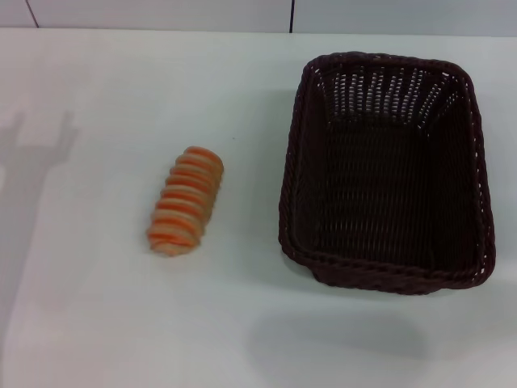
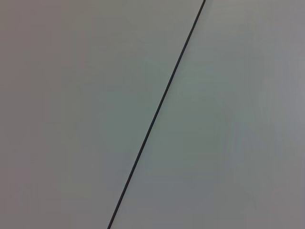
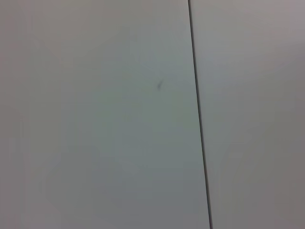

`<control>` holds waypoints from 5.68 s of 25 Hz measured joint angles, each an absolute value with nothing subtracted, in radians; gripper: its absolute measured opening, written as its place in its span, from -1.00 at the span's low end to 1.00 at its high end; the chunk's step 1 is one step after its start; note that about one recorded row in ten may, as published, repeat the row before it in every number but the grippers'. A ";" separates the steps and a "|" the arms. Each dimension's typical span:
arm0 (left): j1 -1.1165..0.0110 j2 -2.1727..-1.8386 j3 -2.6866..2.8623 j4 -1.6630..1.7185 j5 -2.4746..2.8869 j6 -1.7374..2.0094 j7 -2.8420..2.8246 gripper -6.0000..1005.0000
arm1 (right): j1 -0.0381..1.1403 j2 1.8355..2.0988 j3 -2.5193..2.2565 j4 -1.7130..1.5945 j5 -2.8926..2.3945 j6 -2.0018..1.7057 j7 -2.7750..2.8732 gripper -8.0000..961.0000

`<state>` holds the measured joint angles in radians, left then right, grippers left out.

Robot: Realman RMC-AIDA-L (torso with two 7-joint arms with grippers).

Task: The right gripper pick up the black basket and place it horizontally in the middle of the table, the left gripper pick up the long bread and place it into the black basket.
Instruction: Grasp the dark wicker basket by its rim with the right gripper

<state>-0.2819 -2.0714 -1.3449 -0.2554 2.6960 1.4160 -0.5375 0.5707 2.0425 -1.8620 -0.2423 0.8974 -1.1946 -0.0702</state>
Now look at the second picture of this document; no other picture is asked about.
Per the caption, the thin black cable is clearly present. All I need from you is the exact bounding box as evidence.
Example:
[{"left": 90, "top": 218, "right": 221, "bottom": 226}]
[{"left": 106, "top": 0, "right": 207, "bottom": 229}]

